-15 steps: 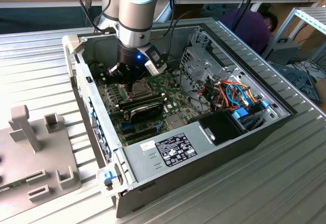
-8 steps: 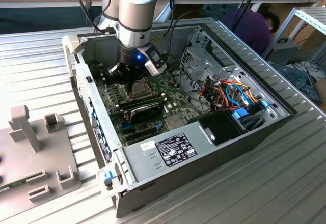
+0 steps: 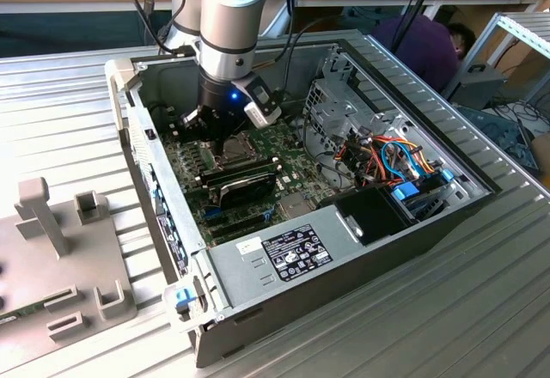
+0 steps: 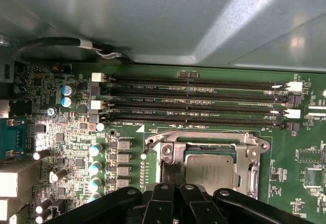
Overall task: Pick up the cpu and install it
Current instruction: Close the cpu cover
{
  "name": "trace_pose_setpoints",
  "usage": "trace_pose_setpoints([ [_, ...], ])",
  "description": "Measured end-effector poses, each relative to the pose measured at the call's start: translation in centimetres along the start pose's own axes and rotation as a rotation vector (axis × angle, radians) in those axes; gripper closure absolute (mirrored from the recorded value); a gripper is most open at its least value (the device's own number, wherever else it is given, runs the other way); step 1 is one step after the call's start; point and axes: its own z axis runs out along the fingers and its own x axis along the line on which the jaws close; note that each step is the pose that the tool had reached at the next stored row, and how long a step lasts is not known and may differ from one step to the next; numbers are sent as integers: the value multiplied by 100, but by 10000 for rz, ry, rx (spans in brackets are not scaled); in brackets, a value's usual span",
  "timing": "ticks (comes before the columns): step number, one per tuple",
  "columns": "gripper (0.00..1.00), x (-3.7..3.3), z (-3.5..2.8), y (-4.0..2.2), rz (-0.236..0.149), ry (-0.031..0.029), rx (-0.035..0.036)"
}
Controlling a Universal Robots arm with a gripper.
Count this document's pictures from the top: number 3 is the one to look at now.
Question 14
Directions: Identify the square CPU socket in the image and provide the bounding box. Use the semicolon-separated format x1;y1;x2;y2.
205;131;264;171

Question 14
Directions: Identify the large brown cardboard box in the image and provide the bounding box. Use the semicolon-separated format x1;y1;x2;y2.
437;6;542;78

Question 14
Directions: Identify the orange power wire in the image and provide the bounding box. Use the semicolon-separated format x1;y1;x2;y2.
371;135;436;174

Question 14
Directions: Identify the thick black camera cable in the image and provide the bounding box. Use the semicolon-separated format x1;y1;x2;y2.
274;0;345;95

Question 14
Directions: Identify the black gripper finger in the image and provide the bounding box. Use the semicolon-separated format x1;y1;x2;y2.
216;114;244;165
179;107;218;141

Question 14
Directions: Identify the aluminium profile frame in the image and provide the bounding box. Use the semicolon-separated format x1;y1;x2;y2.
440;11;550;102

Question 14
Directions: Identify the dark grey equipment box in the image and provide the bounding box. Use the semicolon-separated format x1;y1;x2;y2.
446;63;509;111

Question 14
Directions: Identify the black graphics card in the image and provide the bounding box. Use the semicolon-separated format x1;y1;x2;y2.
212;170;278;211

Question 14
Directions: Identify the blue data wire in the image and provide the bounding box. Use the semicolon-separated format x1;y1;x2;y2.
378;138;421;182

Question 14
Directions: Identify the green motherboard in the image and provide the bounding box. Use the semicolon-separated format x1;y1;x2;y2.
161;111;358;250

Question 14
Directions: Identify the silver square CPU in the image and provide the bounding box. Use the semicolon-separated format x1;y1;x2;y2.
223;136;253;158

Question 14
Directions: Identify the person in purple shirt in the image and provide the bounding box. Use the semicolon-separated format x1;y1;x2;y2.
371;15;478;95

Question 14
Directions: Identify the silver metal disk bay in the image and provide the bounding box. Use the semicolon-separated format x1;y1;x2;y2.
302;77;379;160

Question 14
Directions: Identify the black expansion slot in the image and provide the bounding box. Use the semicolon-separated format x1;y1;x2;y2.
205;212;266;231
209;222;270;242

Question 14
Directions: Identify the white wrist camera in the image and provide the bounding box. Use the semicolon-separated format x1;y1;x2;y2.
243;102;283;130

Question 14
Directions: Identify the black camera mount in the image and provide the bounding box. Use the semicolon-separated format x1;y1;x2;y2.
230;75;281;115

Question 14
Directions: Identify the silver power supply unit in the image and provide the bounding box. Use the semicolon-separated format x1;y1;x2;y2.
205;204;369;310

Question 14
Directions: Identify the grey parts rack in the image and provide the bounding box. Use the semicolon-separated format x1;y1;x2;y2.
0;175;138;375

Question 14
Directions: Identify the black RAM slot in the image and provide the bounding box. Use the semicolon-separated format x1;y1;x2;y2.
200;167;282;188
194;156;274;177
196;160;277;180
199;163;279;185

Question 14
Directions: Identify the open black PC case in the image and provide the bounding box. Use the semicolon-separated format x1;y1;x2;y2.
104;37;504;369

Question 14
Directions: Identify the black looped cable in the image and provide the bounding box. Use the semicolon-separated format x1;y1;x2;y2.
300;109;360;190

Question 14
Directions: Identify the green RAM stick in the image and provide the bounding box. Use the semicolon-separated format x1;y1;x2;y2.
0;299;47;324

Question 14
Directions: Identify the hard disk in blue carrier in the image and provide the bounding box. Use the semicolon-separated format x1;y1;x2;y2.
388;168;457;227

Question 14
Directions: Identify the grey chipset heatsink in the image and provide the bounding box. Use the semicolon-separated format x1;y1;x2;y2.
278;192;311;220

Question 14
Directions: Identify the thin black USB cable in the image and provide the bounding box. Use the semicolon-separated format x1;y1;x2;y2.
118;0;195;57

